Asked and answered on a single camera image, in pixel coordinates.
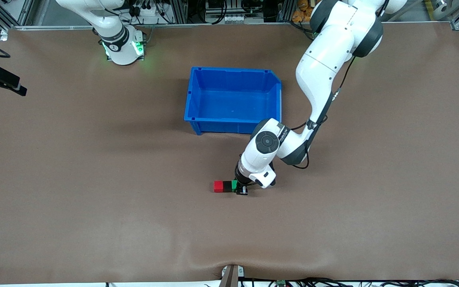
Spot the blue plastic storage bin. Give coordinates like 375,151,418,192
184,67,282,136

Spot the white power strip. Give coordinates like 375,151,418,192
135,3,161,17

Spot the orange packet pile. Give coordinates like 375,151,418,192
292,0,314,23

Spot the table edge clamp bracket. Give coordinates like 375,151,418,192
220,264,245,287

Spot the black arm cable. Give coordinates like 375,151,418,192
290,56,357,169

